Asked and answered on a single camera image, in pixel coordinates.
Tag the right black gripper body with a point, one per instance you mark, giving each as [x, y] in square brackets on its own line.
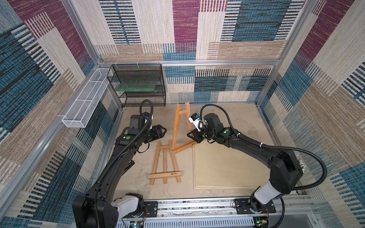
[196, 135]

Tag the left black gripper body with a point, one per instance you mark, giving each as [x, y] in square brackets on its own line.
[154, 134]

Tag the light wooden board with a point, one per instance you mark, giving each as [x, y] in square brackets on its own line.
[219, 167]

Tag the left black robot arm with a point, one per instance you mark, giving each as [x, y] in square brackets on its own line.
[97, 208]

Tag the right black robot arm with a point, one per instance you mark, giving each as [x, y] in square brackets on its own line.
[285, 170]

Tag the black stapler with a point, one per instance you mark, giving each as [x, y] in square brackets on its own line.
[129, 166]

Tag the green board on shelf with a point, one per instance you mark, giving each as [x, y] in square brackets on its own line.
[136, 87]

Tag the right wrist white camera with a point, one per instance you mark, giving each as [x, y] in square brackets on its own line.
[195, 119]

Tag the wrist white camera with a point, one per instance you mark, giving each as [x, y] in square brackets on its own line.
[148, 119]
[195, 119]

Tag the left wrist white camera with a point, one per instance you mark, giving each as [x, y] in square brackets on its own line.
[148, 119]

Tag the black wire mesh shelf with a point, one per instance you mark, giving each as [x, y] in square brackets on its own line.
[138, 73]

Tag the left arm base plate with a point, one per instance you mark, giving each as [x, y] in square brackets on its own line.
[150, 209]

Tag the white wire mesh basket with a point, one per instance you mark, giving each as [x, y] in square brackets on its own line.
[85, 104]

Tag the aluminium front rail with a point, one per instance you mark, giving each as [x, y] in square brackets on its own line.
[293, 211]

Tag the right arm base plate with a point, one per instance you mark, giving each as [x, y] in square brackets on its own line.
[252, 206]

